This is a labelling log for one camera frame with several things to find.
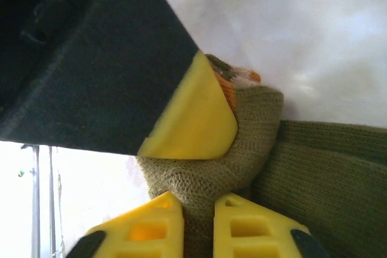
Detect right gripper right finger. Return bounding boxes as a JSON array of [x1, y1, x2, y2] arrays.
[[213, 193, 330, 258]]

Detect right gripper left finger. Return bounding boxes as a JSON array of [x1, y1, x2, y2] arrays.
[[65, 191, 185, 258]]

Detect olive green striped sock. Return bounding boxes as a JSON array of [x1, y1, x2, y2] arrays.
[[135, 54, 387, 258]]

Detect aluminium frame post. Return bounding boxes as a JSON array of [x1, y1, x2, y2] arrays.
[[28, 145, 60, 258]]

